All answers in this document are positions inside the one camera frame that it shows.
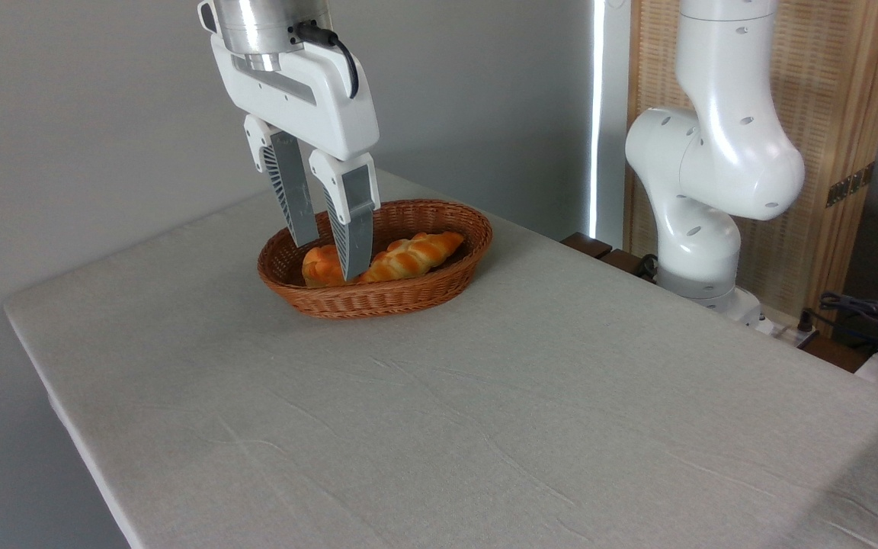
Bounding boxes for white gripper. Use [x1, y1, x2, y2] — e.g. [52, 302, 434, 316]
[210, 34, 380, 281]

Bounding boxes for round orange bread roll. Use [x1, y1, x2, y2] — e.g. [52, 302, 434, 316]
[302, 244, 348, 288]

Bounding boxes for long braided bread loaf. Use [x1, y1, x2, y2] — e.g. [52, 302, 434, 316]
[355, 232, 465, 284]

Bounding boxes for brown wicker basket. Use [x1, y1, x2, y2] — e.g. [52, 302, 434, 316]
[258, 199, 493, 319]

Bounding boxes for light grey tablecloth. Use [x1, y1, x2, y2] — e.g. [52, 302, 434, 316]
[3, 169, 878, 549]

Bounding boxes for dark brown wooden board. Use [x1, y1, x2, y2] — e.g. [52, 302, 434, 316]
[561, 233, 657, 283]

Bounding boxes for dark metal screen hinge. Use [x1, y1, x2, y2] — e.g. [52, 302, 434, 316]
[825, 162, 876, 208]

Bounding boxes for wooden folding screen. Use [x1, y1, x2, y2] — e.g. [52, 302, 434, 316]
[626, 0, 878, 336]

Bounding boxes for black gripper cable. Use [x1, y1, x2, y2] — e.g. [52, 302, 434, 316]
[294, 21, 360, 100]

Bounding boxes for white vertical window frame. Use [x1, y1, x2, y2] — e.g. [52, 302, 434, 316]
[590, 0, 632, 239]

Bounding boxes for black cable bundle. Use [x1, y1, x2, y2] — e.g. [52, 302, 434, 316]
[799, 292, 878, 359]

